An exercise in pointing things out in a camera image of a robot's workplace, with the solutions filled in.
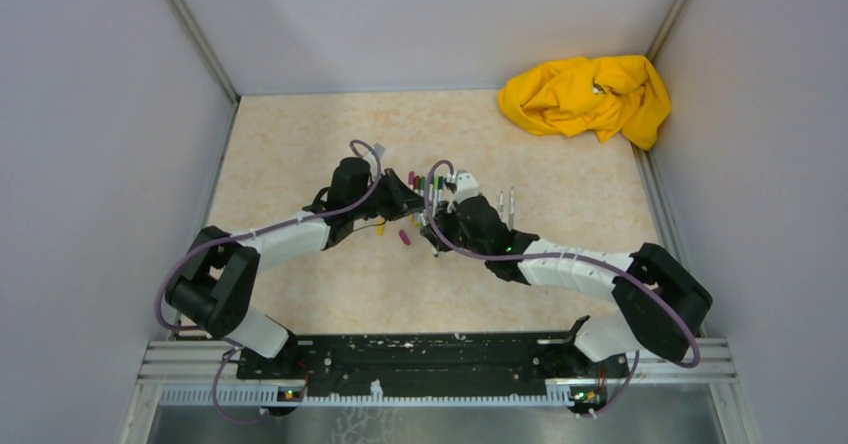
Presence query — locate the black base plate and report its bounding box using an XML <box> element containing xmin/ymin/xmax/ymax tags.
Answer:
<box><xmin>237</xmin><ymin>331</ymin><xmax>628</xmax><ymax>398</ymax></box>

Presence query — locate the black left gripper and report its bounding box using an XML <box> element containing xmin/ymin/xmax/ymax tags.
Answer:
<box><xmin>349</xmin><ymin>165</ymin><xmax>428</xmax><ymax>219</ymax></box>

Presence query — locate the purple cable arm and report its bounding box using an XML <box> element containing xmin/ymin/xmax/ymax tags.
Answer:
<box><xmin>423</xmin><ymin>159</ymin><xmax>702</xmax><ymax>420</ymax></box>
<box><xmin>154</xmin><ymin>139</ymin><xmax>386</xmax><ymax>428</ymax></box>

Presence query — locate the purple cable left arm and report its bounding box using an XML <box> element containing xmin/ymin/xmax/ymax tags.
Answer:
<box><xmin>154</xmin><ymin>139</ymin><xmax>386</xmax><ymax>428</ymax></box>

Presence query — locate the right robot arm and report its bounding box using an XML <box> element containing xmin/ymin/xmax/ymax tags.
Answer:
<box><xmin>422</xmin><ymin>195</ymin><xmax>713</xmax><ymax>376</ymax></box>

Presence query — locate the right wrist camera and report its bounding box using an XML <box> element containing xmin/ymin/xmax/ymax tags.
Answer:
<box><xmin>447</xmin><ymin>170</ymin><xmax>480</xmax><ymax>203</ymax></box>

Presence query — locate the purple pen cap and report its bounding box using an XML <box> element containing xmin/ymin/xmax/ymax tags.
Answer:
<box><xmin>398</xmin><ymin>229</ymin><xmax>411</xmax><ymax>246</ymax></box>

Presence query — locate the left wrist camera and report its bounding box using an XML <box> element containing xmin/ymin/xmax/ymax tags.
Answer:
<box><xmin>373</xmin><ymin>143</ymin><xmax>386</xmax><ymax>158</ymax></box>

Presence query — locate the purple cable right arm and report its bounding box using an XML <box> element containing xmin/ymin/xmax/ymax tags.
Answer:
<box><xmin>423</xmin><ymin>159</ymin><xmax>702</xmax><ymax>420</ymax></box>

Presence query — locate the yellow cloth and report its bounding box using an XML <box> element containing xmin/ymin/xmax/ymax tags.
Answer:
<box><xmin>498</xmin><ymin>55</ymin><xmax>672</xmax><ymax>151</ymax></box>

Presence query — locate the aluminium frame rail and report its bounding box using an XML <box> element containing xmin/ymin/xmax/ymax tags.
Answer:
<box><xmin>120</xmin><ymin>332</ymin><xmax>760</xmax><ymax>443</ymax></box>

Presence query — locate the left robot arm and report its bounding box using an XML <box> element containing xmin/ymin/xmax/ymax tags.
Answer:
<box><xmin>160</xmin><ymin>157</ymin><xmax>424</xmax><ymax>378</ymax></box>

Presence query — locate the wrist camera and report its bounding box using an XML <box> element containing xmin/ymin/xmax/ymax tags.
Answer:
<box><xmin>447</xmin><ymin>170</ymin><xmax>480</xmax><ymax>203</ymax></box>
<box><xmin>373</xmin><ymin>143</ymin><xmax>386</xmax><ymax>158</ymax></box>

